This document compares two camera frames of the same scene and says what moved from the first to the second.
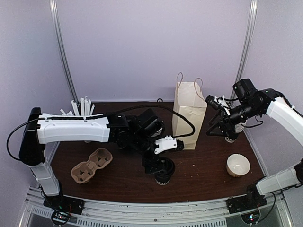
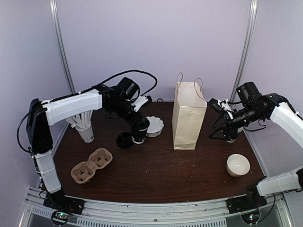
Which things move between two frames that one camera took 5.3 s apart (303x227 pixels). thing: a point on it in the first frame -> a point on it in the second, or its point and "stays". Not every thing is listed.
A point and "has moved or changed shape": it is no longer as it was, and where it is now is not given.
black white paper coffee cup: [163, 179] has moved or changed shape
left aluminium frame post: [57, 36] stays
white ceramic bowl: [237, 165] stays
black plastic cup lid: [165, 166] has moved or changed shape
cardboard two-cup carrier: [82, 172] stays
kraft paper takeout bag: [189, 100] stays
